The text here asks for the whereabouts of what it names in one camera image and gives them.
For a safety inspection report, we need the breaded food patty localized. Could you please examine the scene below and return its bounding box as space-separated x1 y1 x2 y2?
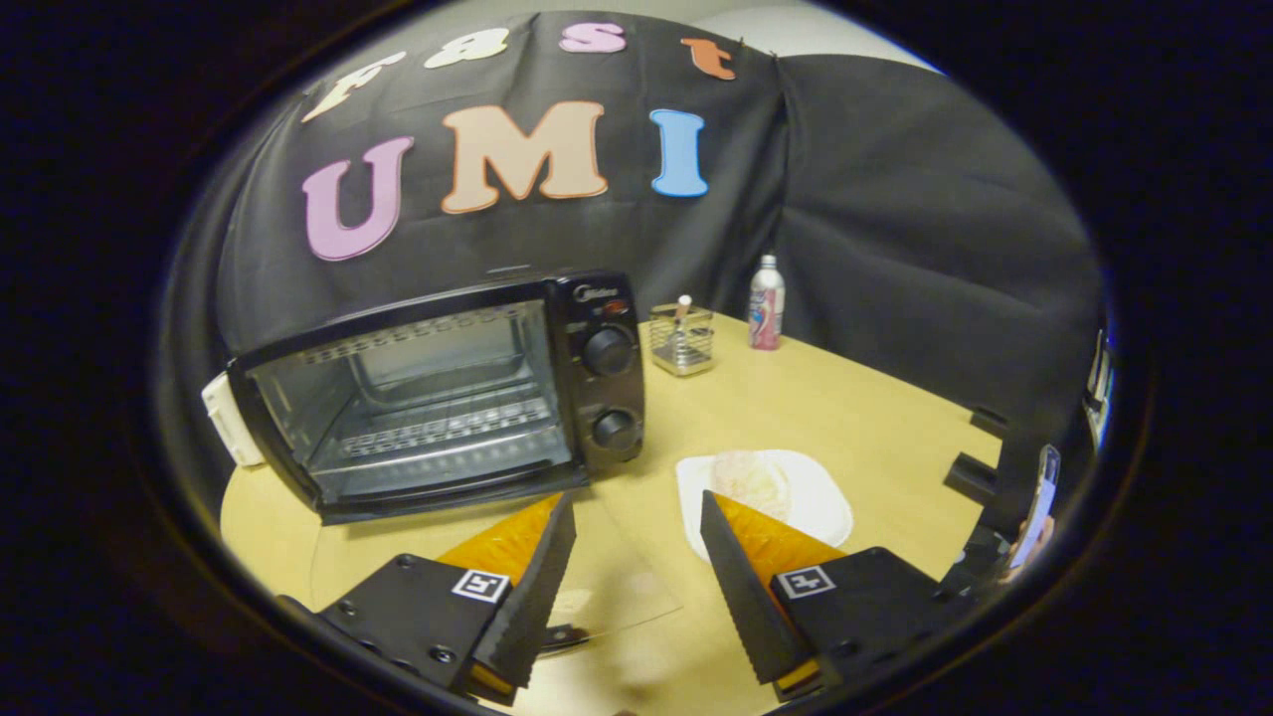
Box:
709 450 792 523

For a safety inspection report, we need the flat white-edged device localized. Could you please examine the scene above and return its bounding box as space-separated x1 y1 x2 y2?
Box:
1009 445 1062 570

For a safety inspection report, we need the white and pink bottle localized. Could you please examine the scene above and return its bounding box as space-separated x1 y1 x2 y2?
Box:
748 254 787 351

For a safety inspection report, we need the black toaster oven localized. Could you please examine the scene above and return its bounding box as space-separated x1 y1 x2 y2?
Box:
227 267 687 657

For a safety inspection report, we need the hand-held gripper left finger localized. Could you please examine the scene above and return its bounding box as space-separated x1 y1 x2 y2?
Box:
278 491 578 707

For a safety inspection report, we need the wire mesh basket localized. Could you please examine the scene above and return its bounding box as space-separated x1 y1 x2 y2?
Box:
648 303 717 377

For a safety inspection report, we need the white pop-up toaster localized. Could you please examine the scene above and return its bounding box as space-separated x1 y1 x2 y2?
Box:
201 371 268 468

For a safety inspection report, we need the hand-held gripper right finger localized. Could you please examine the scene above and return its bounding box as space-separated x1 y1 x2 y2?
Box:
699 489 981 702

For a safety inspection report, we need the white plate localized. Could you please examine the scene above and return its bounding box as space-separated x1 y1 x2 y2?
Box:
676 449 854 563

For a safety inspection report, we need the black backdrop cloth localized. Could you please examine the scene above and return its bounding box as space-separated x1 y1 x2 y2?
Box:
164 10 1105 498

